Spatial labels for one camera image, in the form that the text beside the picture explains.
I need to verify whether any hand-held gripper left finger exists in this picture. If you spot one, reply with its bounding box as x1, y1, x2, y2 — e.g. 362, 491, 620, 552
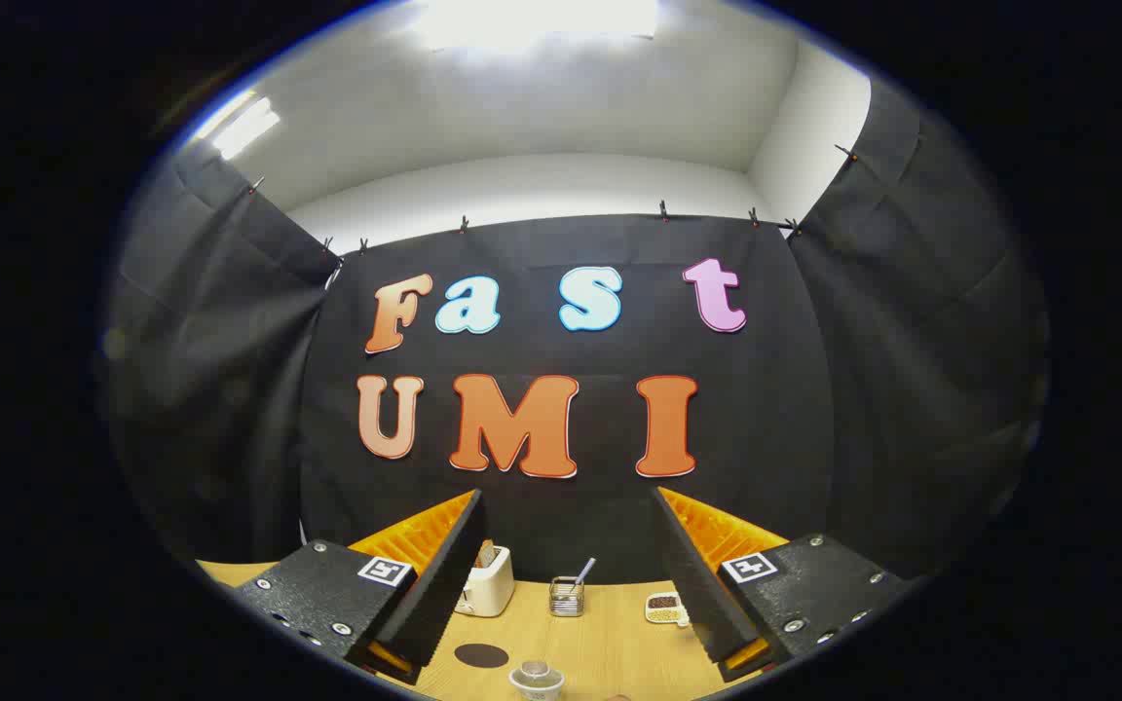
233, 490, 486, 685

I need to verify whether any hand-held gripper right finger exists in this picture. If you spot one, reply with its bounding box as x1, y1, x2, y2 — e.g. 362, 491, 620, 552
652, 487, 917, 684

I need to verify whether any clear juice bottle white label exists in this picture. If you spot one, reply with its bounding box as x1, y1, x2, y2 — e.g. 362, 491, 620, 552
509, 660, 566, 701

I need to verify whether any white divided dish with grains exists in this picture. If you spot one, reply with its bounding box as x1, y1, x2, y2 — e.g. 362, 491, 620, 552
645, 591, 691, 627

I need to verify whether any white toaster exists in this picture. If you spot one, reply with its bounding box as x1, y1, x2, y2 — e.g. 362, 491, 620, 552
454, 541, 515, 618

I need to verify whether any black backdrop cloth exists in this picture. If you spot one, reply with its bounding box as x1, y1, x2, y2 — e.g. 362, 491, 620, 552
98, 78, 1051, 587

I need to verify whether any wooden table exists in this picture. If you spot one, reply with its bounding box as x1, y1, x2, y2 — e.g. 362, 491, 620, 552
196, 560, 776, 701

